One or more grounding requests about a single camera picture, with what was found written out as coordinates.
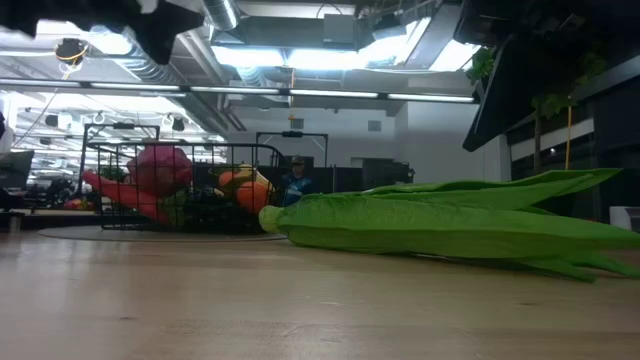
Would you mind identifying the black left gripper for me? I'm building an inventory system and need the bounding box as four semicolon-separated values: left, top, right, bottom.
0;0;206;66

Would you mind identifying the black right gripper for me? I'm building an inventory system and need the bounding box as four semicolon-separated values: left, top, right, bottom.
453;0;640;154

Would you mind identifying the pink dragon fruit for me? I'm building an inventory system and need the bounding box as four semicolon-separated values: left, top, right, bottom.
126;144;194;199

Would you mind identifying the green corn husk vegetable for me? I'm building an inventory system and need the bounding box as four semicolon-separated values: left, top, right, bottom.
257;167;640;284

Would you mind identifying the red carrot with green leaves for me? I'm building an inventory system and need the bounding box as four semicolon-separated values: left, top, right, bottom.
81;169;172;225

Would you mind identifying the yellow banana in basket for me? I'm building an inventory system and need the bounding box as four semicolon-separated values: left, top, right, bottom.
234;164;272;185

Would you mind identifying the green potted plant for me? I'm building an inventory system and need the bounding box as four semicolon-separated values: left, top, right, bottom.
466;45;607;174

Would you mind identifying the yellow vertical pole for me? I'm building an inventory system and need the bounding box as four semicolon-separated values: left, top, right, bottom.
564;104;573;171

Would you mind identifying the hanging black dome fixture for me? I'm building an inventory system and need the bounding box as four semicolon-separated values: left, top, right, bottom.
54;37;92;65

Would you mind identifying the black background cabinet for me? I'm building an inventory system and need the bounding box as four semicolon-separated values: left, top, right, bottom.
319;157;416;194

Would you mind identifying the small orange tangerine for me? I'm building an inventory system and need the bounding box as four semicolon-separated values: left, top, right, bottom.
218;170;242;190

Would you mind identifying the long ceiling light bar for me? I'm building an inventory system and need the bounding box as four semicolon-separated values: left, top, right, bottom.
0;77;476;105

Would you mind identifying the person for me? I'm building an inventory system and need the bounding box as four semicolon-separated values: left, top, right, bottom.
280;154;315;208

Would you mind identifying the dark computer monitor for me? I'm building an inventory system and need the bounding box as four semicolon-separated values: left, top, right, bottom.
0;149;35;191

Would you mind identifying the black background rig frame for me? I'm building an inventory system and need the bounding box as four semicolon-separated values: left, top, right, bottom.
79;122;162;151
255;130;330;169

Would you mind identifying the black wire basket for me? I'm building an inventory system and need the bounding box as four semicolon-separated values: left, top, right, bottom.
79;141;288;235

